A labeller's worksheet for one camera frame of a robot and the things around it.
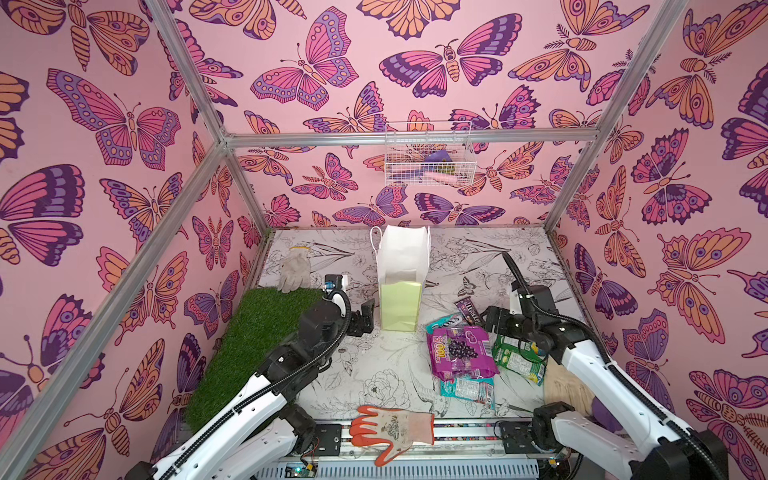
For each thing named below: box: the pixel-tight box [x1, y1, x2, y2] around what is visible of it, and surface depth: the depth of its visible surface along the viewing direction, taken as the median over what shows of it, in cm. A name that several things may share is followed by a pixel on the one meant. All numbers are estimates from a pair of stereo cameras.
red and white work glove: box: [350, 405, 435, 467], surface depth 76 cm
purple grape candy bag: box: [427, 325, 500, 381], surface depth 81 cm
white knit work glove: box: [277, 246, 311, 293], surface depth 111 cm
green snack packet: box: [492, 335, 548, 386], surface depth 85 cm
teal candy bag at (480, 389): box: [440, 377, 496, 411], surface depth 80 cm
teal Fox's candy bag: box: [425, 313, 467, 335], surface depth 94 cm
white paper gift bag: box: [370, 225, 430, 332], surface depth 87 cm
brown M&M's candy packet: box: [454, 296, 482, 326], surface depth 97 cm
